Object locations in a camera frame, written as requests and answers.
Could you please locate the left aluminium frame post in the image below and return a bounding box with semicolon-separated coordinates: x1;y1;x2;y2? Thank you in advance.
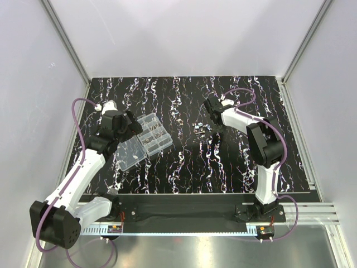
39;0;91;87

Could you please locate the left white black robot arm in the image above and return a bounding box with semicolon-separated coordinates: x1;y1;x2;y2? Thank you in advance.
30;100;143;253

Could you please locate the clear plastic compartment box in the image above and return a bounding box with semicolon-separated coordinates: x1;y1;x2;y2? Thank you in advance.
114;113;173;171

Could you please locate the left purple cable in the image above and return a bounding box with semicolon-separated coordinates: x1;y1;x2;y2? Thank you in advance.
35;97;118;267

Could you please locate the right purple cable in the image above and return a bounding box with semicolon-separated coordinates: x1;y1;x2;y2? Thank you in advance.
221;88;301;242

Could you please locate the purple cable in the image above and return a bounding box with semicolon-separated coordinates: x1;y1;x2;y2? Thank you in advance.
221;88;301;242
35;97;118;267

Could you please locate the pile of screws and nuts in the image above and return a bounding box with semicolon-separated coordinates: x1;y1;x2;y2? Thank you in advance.
192;122;211;135

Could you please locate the aluminium frame post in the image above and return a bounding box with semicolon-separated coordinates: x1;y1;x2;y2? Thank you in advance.
39;0;91;87
281;0;334;84

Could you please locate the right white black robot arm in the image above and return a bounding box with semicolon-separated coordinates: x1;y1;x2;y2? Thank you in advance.
204;97;287;221

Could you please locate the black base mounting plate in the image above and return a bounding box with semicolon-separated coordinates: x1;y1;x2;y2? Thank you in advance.
86;192;285;224

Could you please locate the right aluminium frame post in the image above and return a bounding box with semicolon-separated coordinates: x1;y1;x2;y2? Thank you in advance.
281;0;334;84

